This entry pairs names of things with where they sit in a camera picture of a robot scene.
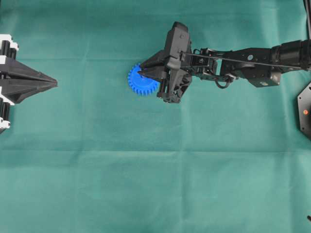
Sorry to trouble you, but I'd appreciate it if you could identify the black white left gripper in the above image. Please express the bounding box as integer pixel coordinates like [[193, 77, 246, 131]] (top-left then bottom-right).
[[0, 34, 57, 133]]

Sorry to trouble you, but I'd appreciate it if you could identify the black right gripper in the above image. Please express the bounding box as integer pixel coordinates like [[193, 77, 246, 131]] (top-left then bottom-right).
[[138, 21, 192, 103]]

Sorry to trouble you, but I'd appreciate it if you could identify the blue plastic gear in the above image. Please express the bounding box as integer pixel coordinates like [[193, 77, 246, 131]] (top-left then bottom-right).
[[127, 63, 159, 96]]

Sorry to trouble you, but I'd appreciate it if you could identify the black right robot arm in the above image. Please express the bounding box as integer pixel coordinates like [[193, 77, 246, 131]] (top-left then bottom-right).
[[0, 22, 311, 107]]

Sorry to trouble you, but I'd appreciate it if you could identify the green table cloth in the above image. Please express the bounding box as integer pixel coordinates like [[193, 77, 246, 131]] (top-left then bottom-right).
[[0, 0, 311, 233]]

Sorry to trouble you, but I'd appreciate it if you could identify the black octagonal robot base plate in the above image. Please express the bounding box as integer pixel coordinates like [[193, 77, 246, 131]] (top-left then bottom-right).
[[297, 83, 311, 140]]

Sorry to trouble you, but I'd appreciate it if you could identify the black cable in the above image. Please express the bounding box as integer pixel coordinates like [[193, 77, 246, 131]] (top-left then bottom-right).
[[302, 0, 311, 39]]

